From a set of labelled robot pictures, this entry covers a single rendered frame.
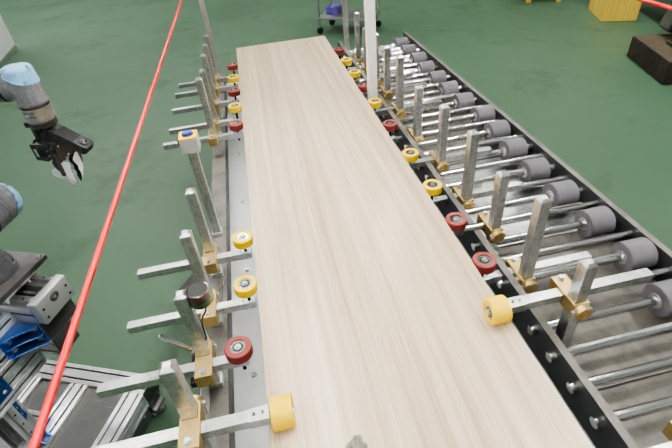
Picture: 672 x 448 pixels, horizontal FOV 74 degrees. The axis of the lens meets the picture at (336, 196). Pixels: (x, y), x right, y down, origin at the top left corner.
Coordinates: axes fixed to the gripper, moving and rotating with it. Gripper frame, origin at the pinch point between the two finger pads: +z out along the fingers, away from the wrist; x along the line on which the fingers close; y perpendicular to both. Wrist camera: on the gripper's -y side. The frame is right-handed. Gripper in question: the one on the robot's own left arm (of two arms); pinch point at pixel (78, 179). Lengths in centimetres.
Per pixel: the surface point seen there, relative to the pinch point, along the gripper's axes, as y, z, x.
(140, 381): -26, 45, 35
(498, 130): -138, 48, -129
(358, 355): -88, 41, 20
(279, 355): -65, 41, 24
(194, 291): -44, 19, 22
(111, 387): -18, 45, 38
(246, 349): -55, 41, 23
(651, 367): -168, 50, 6
